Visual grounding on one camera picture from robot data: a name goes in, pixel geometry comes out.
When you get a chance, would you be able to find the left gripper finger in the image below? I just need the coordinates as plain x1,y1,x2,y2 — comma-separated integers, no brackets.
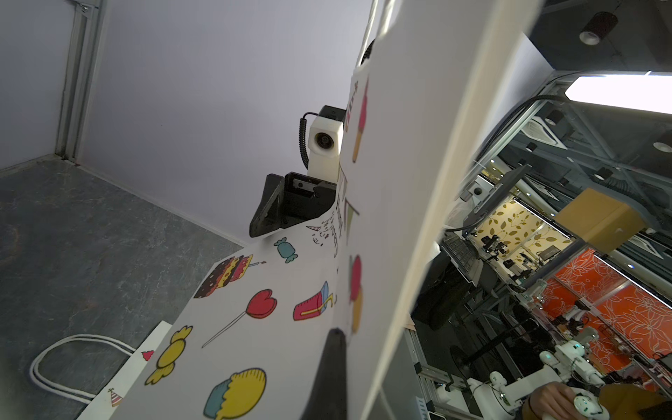
301,328,348,420

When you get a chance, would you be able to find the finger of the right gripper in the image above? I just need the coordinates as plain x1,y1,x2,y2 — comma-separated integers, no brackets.
248,174,285,238

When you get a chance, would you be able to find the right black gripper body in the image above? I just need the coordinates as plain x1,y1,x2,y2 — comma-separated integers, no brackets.
280,173,337,229

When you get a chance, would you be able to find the white party paper bag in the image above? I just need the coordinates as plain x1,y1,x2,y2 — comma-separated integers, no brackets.
28,321,172,419

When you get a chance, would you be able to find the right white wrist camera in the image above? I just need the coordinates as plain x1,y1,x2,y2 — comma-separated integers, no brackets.
306,105,346,183

